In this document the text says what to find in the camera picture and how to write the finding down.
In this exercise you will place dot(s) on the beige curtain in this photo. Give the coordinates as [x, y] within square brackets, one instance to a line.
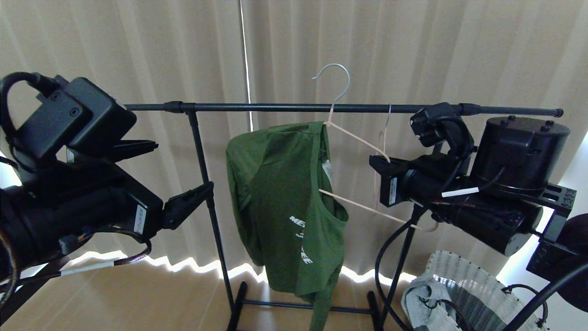
[138, 46]

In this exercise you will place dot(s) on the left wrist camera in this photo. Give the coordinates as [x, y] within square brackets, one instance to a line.
[69, 115]

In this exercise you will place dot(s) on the green long-sleeved shirt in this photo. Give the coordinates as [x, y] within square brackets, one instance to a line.
[275, 193]

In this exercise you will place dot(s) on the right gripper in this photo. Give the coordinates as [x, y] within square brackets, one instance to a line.
[482, 225]

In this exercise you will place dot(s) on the black clothes rack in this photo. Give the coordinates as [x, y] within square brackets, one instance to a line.
[275, 108]

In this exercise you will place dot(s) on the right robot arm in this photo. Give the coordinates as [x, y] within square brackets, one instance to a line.
[519, 151]

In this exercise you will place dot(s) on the white laundry basket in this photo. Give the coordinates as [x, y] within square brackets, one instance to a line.
[473, 280]

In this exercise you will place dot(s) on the pale grey garment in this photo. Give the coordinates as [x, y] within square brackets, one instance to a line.
[420, 299]

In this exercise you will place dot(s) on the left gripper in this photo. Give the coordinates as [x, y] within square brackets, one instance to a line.
[82, 211]

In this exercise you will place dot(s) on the pink clothes hanger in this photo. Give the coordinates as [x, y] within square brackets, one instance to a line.
[389, 115]
[330, 120]

